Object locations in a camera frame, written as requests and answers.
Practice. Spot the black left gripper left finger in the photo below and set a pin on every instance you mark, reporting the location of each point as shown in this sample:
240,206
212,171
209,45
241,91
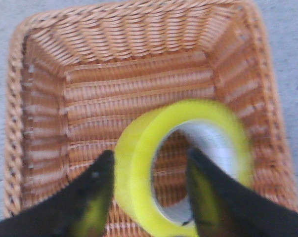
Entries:
78,210

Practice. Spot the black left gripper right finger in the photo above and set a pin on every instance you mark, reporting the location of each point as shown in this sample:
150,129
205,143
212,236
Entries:
223,207

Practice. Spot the yellow tape roll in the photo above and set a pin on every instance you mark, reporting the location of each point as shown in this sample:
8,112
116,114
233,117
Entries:
151,160

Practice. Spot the brown wicker basket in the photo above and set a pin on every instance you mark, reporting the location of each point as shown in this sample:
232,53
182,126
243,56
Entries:
77,77

